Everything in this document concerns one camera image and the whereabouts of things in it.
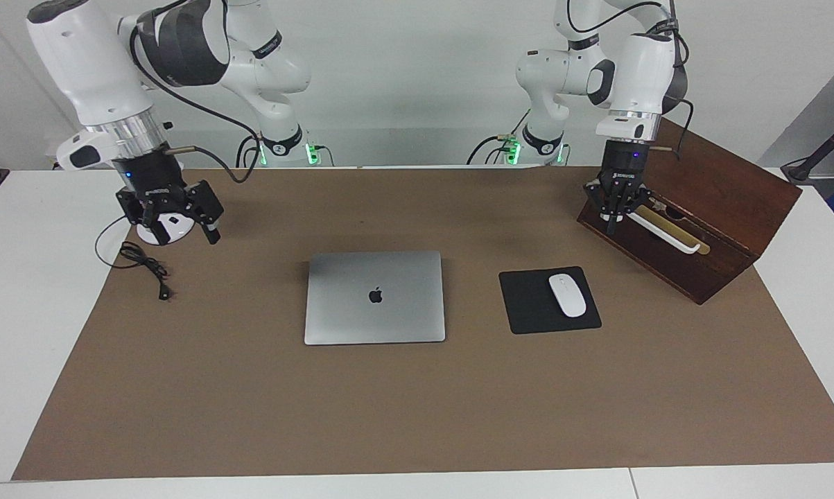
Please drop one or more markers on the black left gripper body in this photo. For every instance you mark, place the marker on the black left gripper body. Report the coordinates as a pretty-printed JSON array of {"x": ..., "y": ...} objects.
[{"x": 624, "y": 170}]

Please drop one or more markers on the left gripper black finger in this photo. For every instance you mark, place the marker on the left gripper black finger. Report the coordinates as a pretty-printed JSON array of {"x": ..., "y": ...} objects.
[
  {"x": 600, "y": 197},
  {"x": 640, "y": 196}
]

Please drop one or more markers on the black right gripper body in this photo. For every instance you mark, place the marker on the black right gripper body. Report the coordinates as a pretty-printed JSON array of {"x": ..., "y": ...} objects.
[{"x": 153, "y": 184}]

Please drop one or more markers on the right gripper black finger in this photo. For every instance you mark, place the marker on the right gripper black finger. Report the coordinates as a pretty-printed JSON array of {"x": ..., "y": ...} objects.
[
  {"x": 207, "y": 208},
  {"x": 138, "y": 215}
]

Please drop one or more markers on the silver laptop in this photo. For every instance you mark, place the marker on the silver laptop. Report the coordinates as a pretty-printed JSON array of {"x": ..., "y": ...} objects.
[{"x": 375, "y": 298}]

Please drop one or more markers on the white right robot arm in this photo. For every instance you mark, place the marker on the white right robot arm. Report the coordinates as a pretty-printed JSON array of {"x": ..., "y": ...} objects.
[{"x": 91, "y": 55}]

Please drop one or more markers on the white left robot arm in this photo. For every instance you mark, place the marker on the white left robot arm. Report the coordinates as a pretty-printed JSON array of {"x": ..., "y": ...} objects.
[{"x": 638, "y": 69}]

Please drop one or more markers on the white desk lamp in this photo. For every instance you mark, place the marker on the white desk lamp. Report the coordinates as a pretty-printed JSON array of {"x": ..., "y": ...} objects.
[{"x": 170, "y": 234}]

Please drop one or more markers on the dark wooden box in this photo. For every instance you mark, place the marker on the dark wooden box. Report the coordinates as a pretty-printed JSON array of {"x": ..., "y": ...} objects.
[{"x": 728, "y": 201}]

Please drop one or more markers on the white computer mouse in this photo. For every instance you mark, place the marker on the white computer mouse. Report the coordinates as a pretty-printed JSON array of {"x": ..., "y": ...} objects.
[{"x": 568, "y": 295}]

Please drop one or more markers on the black mouse pad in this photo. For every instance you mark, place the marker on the black mouse pad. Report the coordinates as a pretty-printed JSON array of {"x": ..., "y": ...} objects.
[{"x": 527, "y": 305}]

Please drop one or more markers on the black tripod leg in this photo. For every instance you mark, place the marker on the black tripod leg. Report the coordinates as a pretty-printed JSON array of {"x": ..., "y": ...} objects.
[{"x": 822, "y": 149}]

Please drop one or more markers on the brown table mat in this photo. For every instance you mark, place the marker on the brown table mat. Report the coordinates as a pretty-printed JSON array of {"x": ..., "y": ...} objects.
[{"x": 416, "y": 402}]

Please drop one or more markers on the white wall power strip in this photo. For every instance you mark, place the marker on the white wall power strip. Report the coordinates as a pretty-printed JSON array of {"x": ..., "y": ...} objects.
[{"x": 50, "y": 154}]

